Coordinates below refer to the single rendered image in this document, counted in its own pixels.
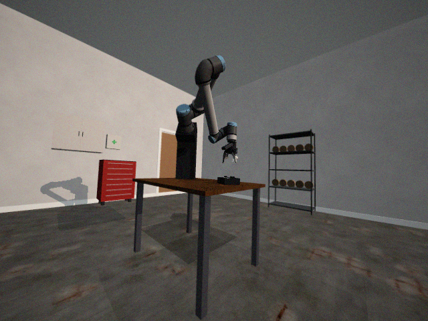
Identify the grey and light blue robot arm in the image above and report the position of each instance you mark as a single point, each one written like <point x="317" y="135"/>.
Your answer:
<point x="205" y="76"/>

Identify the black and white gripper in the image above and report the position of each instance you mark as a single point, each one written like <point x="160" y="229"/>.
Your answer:
<point x="231" y="150"/>

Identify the black lighting desk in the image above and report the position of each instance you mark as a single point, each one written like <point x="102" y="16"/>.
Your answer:
<point x="228" y="180"/>

